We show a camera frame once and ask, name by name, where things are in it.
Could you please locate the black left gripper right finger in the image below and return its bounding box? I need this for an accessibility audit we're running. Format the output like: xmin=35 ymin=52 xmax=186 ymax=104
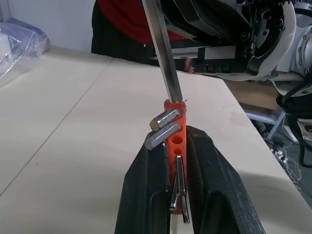
xmin=186 ymin=125 xmax=267 ymax=234

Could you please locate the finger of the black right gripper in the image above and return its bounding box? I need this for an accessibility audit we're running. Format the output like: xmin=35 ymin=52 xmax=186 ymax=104
xmin=161 ymin=0 xmax=252 ymax=42

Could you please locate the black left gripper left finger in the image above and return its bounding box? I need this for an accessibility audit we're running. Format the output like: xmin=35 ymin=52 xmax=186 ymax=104
xmin=114 ymin=143 xmax=172 ymax=234

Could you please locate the long silver hex key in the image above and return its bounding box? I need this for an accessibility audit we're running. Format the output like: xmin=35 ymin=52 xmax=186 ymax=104
xmin=140 ymin=0 xmax=184 ymax=102

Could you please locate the orange hex key holder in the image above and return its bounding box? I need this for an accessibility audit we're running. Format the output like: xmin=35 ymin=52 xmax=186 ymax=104
xmin=162 ymin=98 xmax=189 ymax=215

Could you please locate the thinnest silver hex key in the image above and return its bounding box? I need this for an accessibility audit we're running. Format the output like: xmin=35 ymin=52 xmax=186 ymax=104
xmin=169 ymin=179 xmax=180 ymax=212

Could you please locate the thin silver hex key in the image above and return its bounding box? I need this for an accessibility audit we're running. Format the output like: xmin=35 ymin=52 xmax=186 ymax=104
xmin=175 ymin=154 xmax=191 ymax=224

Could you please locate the thick silver hex key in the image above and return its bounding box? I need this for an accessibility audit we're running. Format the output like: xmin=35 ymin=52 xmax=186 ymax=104
xmin=145 ymin=122 xmax=181 ymax=151

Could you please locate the thickest silver hex key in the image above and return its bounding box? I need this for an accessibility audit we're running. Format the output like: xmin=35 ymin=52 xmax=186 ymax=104
xmin=149 ymin=109 xmax=182 ymax=130

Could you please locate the bystander bare hand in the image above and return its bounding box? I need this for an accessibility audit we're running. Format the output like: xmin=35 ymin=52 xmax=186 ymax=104
xmin=184 ymin=58 xmax=195 ymax=73

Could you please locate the grey metal shelf rack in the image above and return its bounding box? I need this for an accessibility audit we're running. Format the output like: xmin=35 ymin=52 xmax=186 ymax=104
xmin=244 ymin=109 xmax=302 ymax=145

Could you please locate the person in red shirt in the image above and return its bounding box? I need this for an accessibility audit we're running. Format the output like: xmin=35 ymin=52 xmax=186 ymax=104
xmin=91 ymin=0 xmax=195 ymax=73

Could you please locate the clear plastic bag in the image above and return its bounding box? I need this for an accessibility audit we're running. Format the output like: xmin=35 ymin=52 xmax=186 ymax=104
xmin=0 ymin=18 xmax=52 ymax=86

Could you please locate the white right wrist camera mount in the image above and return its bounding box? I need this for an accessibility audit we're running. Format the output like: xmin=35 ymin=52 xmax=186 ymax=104
xmin=194 ymin=0 xmax=297 ymax=82

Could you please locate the white cable tangle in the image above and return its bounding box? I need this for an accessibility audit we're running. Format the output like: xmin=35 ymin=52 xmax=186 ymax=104
xmin=269 ymin=145 xmax=303 ymax=186

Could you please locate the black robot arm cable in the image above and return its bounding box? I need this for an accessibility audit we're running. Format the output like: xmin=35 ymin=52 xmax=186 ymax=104
xmin=275 ymin=89 xmax=312 ymax=169

